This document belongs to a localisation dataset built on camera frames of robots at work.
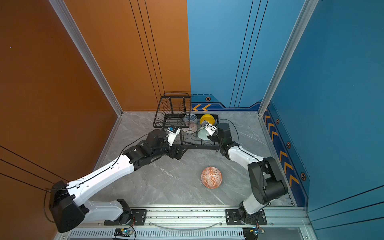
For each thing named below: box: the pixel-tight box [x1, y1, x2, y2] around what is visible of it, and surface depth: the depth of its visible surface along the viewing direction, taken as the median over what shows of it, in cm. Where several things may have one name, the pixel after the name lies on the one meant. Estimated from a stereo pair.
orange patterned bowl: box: [201, 166, 223, 189], surface depth 84 cm
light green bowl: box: [197, 128, 210, 141], surface depth 91 cm
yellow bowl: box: [200, 113, 216, 125], surface depth 107 cm
